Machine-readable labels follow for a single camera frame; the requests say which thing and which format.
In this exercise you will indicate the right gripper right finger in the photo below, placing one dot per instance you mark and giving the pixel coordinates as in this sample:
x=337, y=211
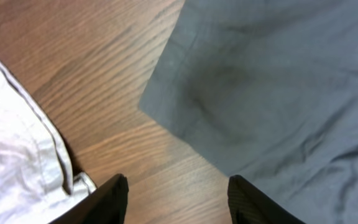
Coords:
x=248, y=205

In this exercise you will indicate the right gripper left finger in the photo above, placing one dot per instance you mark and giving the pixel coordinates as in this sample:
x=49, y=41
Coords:
x=106, y=205

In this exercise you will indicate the beige shorts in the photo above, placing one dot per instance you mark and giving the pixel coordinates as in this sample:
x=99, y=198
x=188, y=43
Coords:
x=37, y=182

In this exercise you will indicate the grey shorts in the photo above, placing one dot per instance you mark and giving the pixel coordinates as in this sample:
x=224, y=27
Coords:
x=268, y=89

